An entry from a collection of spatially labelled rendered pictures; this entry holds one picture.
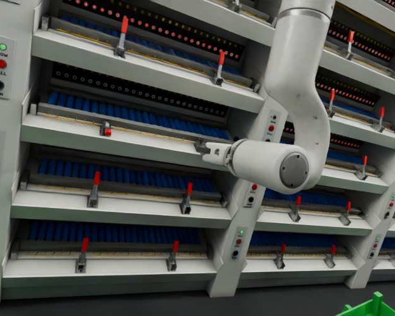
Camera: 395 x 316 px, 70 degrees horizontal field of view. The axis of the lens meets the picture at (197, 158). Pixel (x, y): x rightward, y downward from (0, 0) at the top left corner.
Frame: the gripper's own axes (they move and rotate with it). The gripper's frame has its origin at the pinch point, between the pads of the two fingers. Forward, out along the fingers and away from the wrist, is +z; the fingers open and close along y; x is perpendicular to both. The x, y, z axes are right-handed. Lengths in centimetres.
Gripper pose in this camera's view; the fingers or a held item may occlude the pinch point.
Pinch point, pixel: (211, 150)
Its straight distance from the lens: 75.1
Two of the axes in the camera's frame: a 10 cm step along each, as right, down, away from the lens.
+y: 9.0, 1.5, 4.1
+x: 1.9, -9.8, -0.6
